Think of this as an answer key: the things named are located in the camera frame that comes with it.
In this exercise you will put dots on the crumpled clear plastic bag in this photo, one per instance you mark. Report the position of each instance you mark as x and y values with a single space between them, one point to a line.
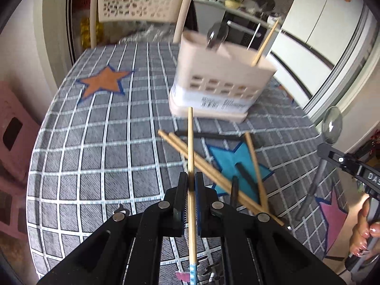
148 32

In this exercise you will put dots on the yellow-green bowl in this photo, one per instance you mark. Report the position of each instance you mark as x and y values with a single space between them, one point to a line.
232 3

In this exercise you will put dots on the yellow packet pile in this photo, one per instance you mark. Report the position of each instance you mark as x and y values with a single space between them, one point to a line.
89 32

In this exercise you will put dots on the metal sliding door frame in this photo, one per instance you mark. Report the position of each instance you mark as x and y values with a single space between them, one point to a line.
350 74

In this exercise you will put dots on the white refrigerator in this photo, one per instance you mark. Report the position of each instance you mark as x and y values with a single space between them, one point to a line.
320 14

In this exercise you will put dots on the bamboo chopstick blue patterned end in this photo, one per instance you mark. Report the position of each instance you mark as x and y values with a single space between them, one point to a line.
213 169
175 143
265 43
191 148
255 166

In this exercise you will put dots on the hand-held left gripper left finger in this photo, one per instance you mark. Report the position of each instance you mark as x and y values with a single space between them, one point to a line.
184 194

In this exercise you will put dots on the black frying pan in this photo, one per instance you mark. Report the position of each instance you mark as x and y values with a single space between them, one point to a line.
265 1

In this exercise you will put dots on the black oven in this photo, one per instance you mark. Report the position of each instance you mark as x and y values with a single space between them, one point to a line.
237 32

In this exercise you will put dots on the beige plastic utensil holder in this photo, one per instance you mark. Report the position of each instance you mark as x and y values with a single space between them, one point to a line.
213 68

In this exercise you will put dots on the person's right hand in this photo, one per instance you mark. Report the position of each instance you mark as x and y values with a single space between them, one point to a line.
360 231

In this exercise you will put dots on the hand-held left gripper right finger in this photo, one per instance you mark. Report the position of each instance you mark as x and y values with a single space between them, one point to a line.
199 194

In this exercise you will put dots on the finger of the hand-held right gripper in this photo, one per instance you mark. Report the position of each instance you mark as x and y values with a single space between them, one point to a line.
341 159

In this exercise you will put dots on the grey checked star tablecloth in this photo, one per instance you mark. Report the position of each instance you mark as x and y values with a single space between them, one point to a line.
104 154

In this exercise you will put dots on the pink plastic stool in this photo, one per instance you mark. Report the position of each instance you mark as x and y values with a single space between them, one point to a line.
14 109

